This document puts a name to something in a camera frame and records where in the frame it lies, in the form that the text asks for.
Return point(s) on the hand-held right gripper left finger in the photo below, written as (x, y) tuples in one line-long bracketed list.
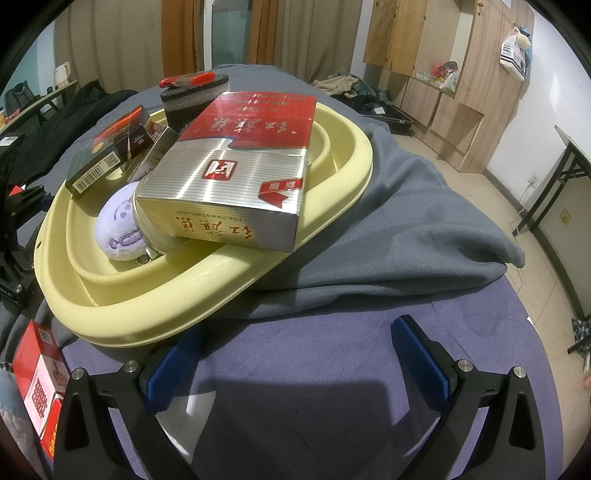
[(173, 364)]

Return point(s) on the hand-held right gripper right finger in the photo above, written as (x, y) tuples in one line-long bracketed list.
[(422, 364)]

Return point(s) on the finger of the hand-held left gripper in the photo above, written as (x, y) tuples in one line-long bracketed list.
[(34, 201)]

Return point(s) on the yellow plastic basin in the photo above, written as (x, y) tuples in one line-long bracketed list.
[(138, 318)]

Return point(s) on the red silver carton box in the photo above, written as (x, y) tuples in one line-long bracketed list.
[(221, 194)]

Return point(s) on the white round plush toy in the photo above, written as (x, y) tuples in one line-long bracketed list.
[(115, 221)]

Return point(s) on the black cigarette box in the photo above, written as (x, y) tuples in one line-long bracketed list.
[(106, 152)]

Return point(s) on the black jacket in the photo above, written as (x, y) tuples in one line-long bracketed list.
[(69, 115)]

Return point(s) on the purple bed sheet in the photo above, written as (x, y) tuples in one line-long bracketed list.
[(323, 369)]

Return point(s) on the wooden desk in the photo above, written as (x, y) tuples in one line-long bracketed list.
[(41, 99)]

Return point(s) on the black backpack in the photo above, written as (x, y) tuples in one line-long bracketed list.
[(18, 98)]

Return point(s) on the red white carton box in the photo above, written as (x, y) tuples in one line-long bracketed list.
[(39, 378)]

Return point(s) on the white electric kettle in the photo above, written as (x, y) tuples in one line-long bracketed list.
[(63, 75)]

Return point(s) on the silver cigarette box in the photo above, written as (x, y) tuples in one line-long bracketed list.
[(158, 147)]

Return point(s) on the grey blanket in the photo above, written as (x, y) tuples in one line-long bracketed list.
[(392, 221)]

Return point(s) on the dark cloth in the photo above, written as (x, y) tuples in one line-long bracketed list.
[(581, 337)]

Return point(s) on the beige curtain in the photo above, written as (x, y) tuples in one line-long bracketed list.
[(129, 41)]

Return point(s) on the dark round sponge block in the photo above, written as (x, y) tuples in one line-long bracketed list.
[(194, 104)]

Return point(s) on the red brown folding knife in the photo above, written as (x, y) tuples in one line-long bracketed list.
[(184, 79)]

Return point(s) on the glass door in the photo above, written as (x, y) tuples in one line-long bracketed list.
[(230, 32)]

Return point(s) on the wooden wardrobe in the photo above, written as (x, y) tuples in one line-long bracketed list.
[(466, 92)]

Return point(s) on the orange curtain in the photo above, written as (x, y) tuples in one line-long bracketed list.
[(262, 32)]

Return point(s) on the pile of clothes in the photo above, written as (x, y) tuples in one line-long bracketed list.
[(341, 87)]

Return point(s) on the clutter on wardrobe shelf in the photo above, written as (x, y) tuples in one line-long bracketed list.
[(438, 74)]

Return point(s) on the white hanging bag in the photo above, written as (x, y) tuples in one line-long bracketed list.
[(513, 55)]

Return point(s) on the dark frame folding table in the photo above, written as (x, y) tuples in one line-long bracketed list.
[(570, 207)]

